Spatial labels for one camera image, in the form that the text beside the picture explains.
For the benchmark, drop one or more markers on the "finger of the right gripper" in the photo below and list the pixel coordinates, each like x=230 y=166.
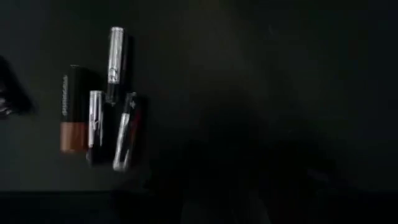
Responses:
x=12 y=90

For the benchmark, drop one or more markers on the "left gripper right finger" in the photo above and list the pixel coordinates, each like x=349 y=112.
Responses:
x=286 y=177

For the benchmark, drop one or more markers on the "black copper AA battery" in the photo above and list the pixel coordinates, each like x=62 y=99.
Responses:
x=74 y=109

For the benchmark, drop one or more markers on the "silver AAA battery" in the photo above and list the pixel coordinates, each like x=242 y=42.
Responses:
x=95 y=124
x=115 y=56

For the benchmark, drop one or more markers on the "clear and red lip gloss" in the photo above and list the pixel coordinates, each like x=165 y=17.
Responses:
x=127 y=133

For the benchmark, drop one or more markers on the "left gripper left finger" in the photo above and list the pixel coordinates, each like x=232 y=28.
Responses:
x=169 y=174

